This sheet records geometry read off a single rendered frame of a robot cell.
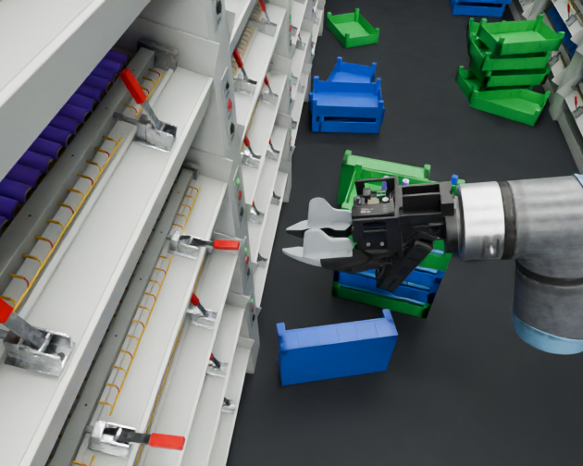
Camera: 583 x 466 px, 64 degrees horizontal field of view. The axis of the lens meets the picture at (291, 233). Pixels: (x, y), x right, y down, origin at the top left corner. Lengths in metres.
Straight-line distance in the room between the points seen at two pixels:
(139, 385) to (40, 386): 0.21
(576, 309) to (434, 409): 0.82
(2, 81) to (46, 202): 0.17
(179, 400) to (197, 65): 0.50
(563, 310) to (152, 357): 0.48
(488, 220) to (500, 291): 1.13
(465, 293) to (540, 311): 1.00
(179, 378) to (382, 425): 0.69
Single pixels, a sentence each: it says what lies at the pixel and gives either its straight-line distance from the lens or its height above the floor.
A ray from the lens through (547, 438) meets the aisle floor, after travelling 1.47.
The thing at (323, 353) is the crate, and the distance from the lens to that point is 1.23.
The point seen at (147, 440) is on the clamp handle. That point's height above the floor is 0.75.
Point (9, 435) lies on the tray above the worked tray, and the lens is 0.39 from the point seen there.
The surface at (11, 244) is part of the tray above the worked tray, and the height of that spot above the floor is 0.96.
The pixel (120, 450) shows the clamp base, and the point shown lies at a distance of 0.57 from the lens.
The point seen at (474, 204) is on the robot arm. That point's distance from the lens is 0.55.
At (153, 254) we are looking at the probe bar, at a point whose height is 0.76.
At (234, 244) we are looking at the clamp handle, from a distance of 0.65.
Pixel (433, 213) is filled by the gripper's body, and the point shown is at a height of 0.87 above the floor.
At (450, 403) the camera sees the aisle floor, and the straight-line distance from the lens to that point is 1.41.
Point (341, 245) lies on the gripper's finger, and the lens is 0.57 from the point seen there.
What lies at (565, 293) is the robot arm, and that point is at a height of 0.82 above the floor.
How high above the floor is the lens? 1.25
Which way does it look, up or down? 48 degrees down
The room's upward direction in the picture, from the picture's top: straight up
